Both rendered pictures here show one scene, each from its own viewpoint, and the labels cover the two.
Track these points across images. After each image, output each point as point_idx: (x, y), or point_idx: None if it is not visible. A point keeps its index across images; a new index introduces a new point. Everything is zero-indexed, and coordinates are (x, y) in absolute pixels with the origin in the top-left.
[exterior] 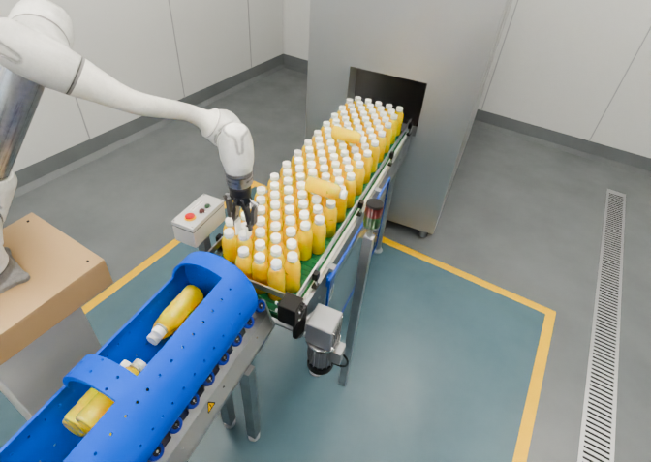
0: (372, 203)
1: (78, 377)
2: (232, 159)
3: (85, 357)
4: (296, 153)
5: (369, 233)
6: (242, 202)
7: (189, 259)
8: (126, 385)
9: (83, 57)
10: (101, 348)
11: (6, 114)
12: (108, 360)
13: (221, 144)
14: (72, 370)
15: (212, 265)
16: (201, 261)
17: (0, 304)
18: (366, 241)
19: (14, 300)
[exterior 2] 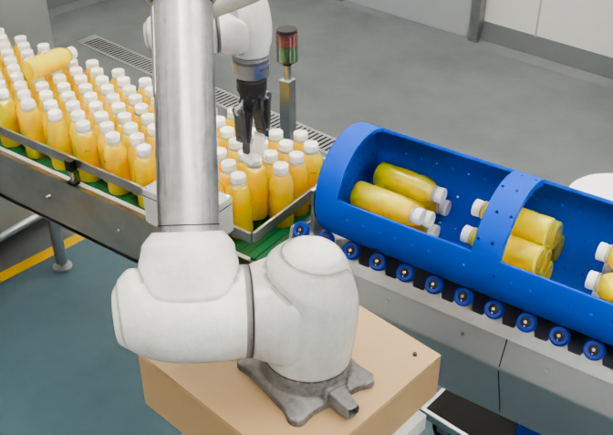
0: (287, 30)
1: (523, 199)
2: (271, 26)
3: (490, 211)
4: (59, 113)
5: (290, 73)
6: (263, 98)
7: (347, 150)
8: (528, 174)
9: None
10: (449, 243)
11: (214, 84)
12: (503, 180)
13: (256, 17)
14: (505, 219)
15: (368, 128)
16: (358, 134)
17: (362, 349)
18: (292, 85)
19: (356, 337)
